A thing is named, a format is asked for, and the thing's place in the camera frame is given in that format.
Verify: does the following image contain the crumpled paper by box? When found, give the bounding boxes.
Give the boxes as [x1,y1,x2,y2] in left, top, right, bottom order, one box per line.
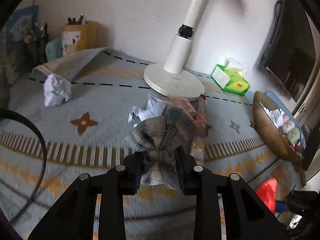
[128,93,172,123]

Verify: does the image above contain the brown woven basket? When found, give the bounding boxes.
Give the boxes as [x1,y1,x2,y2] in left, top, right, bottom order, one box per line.
[252,91,303,163]

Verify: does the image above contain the paper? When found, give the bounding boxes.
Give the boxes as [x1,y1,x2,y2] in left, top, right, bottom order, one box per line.
[263,106,284,128]
[43,73,72,107]
[128,93,172,123]

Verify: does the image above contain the small round plush toys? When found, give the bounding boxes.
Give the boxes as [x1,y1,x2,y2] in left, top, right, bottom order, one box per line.
[279,115,303,148]

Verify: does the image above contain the yellow pen holder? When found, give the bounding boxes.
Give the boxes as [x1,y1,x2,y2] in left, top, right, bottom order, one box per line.
[61,14,98,56]

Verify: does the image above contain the red orange snack bag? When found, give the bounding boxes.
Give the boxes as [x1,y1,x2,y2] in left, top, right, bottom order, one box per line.
[256,178,278,213]

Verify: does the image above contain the blue cover book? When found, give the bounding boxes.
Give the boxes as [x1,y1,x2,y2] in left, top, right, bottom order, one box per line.
[5,5,39,76]

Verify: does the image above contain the teal small box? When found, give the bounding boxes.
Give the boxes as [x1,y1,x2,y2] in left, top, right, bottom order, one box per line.
[46,37,62,62]

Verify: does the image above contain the grey plaid bow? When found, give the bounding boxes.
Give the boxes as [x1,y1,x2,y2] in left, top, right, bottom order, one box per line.
[125,105,200,190]

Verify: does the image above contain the wall mounted black television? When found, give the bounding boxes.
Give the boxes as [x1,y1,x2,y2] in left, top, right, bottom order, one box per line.
[261,0,316,102]

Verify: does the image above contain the green tissue pack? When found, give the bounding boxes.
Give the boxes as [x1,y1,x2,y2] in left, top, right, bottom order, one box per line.
[210,58,251,96]

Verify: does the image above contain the red flat box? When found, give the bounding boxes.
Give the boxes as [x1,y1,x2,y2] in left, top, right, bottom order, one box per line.
[161,98,197,118]

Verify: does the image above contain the patterned blue blanket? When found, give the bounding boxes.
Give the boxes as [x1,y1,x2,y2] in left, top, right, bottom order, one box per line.
[1,49,302,239]

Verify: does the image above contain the white desk lamp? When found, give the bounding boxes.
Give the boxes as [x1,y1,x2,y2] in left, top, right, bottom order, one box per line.
[143,0,208,101]

